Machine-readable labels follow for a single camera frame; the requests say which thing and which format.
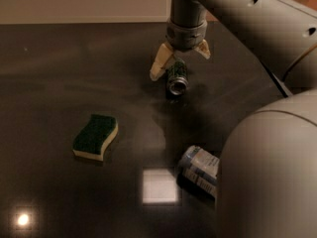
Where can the plastic tea bottle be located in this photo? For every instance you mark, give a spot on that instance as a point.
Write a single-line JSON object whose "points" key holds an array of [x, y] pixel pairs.
{"points": [[201, 168]]}

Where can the green soda can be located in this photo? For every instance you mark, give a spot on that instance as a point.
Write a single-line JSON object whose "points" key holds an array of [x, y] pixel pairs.
{"points": [[177, 80]]}

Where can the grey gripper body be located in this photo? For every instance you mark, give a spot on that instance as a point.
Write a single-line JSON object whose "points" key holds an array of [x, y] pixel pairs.
{"points": [[185, 36]]}

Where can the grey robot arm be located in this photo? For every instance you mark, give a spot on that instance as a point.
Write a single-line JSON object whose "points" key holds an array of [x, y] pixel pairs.
{"points": [[267, 177]]}

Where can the green and yellow sponge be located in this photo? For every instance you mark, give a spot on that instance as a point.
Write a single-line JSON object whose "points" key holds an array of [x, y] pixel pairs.
{"points": [[96, 136]]}

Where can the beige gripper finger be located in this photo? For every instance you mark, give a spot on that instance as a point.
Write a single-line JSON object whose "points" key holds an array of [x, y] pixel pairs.
{"points": [[203, 49], [164, 54]]}

